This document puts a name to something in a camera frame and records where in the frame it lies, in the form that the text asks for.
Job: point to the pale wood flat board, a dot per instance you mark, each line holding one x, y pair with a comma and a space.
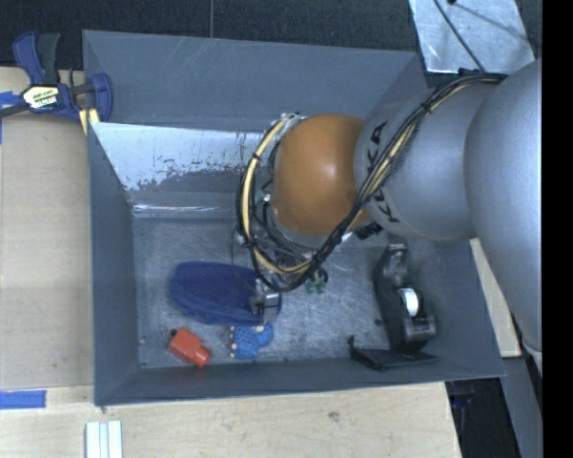
43, 256

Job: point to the grey metal bin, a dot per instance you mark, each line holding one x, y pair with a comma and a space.
181, 84

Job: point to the dark grey tape dispenser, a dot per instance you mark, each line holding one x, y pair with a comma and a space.
400, 298

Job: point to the blue dotted toy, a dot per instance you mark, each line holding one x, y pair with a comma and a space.
249, 341

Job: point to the dark blue cloth pouch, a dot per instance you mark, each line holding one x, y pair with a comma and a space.
210, 291

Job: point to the small red block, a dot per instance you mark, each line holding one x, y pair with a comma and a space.
187, 346

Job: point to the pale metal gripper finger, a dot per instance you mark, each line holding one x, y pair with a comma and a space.
268, 303
259, 288

